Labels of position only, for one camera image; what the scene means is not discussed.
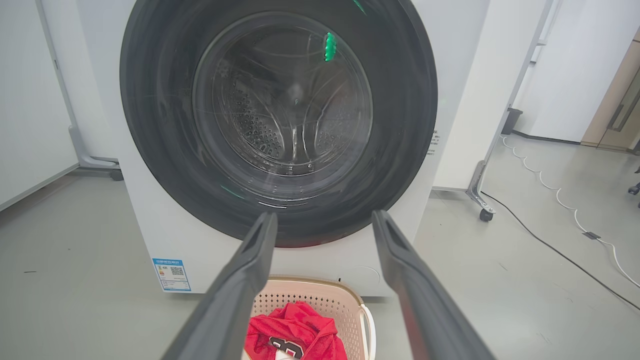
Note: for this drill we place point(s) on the cream perforated laundry basket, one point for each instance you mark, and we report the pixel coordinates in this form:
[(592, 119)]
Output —
[(320, 300)]

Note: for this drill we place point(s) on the red garment with black number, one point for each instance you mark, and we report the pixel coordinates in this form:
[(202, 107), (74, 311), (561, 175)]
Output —
[(300, 330)]

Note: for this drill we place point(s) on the white front-load washing machine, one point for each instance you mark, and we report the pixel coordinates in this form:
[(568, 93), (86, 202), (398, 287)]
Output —
[(150, 225)]

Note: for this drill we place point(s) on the grey washing machine door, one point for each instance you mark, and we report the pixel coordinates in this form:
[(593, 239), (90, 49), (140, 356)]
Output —
[(160, 125)]

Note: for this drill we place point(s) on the light wooden door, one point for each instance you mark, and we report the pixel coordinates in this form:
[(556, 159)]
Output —
[(612, 110)]

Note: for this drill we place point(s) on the white partition panel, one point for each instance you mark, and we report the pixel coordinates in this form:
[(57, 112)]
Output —
[(25, 100)]

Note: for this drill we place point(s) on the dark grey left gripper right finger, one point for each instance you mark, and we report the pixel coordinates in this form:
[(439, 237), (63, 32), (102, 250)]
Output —
[(430, 320)]

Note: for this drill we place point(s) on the black office chair base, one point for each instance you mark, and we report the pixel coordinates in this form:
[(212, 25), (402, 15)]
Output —
[(635, 189)]

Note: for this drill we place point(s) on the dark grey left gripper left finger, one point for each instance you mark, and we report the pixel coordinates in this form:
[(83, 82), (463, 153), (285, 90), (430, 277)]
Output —
[(225, 310)]

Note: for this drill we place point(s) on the blue energy label sticker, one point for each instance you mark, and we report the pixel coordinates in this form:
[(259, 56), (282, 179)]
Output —
[(172, 275)]

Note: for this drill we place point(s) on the black trash bin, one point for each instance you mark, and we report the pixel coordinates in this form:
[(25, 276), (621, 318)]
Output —
[(511, 121)]

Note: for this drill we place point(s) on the white partition on wheeled frame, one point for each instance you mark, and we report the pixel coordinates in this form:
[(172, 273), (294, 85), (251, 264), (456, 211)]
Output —
[(475, 100), (85, 100)]

